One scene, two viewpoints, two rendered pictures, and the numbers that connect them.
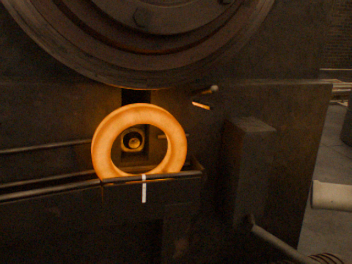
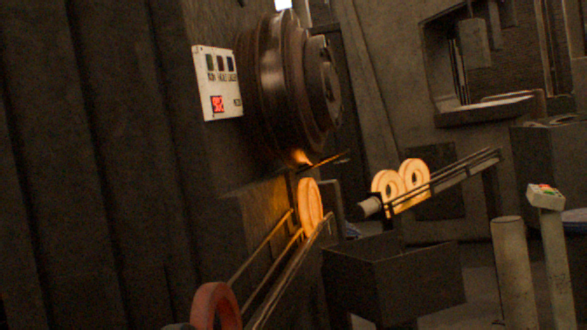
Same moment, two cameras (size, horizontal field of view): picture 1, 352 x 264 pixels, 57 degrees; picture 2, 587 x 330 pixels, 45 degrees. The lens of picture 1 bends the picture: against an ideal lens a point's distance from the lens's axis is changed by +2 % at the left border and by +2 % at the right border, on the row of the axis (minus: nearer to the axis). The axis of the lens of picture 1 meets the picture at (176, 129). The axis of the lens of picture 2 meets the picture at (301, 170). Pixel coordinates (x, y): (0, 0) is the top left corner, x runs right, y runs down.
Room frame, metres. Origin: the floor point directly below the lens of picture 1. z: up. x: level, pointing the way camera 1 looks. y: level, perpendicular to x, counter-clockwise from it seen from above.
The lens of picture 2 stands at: (-0.54, 1.91, 1.04)
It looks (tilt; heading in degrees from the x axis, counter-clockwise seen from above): 5 degrees down; 301
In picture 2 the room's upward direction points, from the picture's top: 10 degrees counter-clockwise
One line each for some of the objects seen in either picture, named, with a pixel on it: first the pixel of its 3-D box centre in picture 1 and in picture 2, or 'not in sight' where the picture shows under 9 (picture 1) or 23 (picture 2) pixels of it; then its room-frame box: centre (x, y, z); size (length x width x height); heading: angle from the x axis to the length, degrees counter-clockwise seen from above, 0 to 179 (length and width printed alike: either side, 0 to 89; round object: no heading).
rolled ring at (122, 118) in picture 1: (140, 150); (310, 208); (0.58, 0.07, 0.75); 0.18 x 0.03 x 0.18; 108
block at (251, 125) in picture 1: (242, 172); (327, 216); (0.65, -0.15, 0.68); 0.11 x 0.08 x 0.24; 18
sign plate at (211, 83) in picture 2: not in sight; (220, 83); (0.57, 0.42, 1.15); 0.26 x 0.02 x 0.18; 108
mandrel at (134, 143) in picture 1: (128, 130); not in sight; (0.72, 0.11, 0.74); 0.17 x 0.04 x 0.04; 18
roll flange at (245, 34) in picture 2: not in sight; (266, 93); (0.65, 0.09, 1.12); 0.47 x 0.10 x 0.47; 108
